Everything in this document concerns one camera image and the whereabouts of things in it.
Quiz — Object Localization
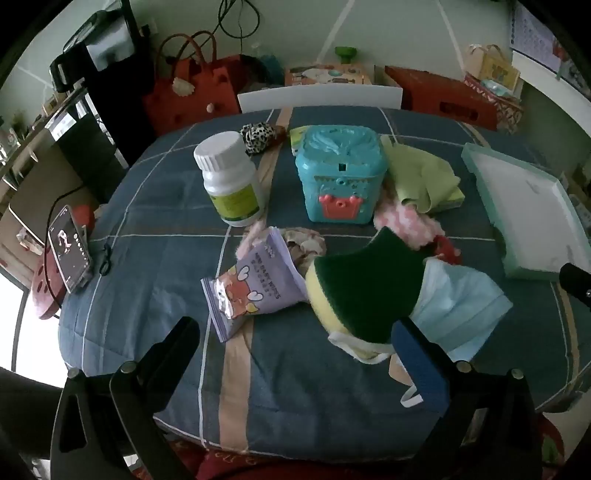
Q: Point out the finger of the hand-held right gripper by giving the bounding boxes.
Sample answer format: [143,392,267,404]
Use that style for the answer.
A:
[558,263,591,308]

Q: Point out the blue plaid blanket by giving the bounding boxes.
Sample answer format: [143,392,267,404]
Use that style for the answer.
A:
[58,107,583,462]

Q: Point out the black wall cables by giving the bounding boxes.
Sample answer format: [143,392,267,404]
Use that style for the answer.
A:
[215,0,259,40]

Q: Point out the smartphone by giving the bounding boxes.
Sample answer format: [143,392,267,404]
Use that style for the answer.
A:
[47,204,94,294]

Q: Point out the leopard print scrunchie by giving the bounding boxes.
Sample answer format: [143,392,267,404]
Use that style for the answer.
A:
[239,121,278,155]

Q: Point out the purple baby wipes packet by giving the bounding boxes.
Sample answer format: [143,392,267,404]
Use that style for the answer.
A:
[201,226,310,343]

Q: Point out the red hair clip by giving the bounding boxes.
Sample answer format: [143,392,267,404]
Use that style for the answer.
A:
[431,235,462,266]

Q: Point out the green tissue packet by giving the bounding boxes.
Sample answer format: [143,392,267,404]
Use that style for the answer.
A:
[289,124,319,155]

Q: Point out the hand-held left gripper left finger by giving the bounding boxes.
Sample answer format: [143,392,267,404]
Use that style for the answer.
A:
[50,316,201,480]

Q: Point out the green and yellow sponge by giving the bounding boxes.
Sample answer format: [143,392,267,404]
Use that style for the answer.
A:
[305,226,439,358]

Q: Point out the teal plastic toy box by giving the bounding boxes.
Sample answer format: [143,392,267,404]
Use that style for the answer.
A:
[295,124,387,226]

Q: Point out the blue face mask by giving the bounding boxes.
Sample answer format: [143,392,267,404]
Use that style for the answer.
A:
[328,263,514,409]

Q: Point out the black appliance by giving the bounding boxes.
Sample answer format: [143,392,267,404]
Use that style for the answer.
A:
[48,9,141,95]

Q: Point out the mint green tray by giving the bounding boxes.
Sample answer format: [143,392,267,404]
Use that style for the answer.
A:
[462,142,591,282]

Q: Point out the white desk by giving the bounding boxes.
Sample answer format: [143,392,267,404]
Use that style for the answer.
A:
[512,48,591,123]

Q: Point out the pink striped fluffy cloth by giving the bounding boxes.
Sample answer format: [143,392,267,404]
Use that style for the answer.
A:
[374,200,444,252]

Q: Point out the red tote bag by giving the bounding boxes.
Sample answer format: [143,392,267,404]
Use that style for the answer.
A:
[142,31,243,137]

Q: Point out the red patterned box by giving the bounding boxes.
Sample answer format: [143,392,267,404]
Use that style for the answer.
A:
[464,74,525,134]

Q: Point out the black charging cable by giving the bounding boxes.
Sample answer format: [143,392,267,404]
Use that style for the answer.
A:
[28,184,88,310]

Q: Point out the red cardboard box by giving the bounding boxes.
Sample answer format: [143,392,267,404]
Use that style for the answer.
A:
[385,65,499,132]

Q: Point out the beige box with handle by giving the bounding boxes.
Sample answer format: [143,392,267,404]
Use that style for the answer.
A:
[464,44,522,90]

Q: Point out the white pill bottle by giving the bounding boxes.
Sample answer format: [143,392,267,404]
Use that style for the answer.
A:
[193,130,269,228]

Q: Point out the light green cloth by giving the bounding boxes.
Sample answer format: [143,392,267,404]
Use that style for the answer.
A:
[381,135,464,214]

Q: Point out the wall calendar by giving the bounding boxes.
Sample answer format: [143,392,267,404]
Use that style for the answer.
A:
[510,0,566,75]

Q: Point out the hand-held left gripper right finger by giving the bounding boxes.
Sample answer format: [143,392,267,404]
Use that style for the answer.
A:
[392,318,543,480]

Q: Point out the wooden shelf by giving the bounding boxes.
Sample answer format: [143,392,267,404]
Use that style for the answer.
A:
[0,88,116,278]

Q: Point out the orange printed box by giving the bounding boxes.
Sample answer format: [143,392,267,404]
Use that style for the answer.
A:
[284,62,374,88]

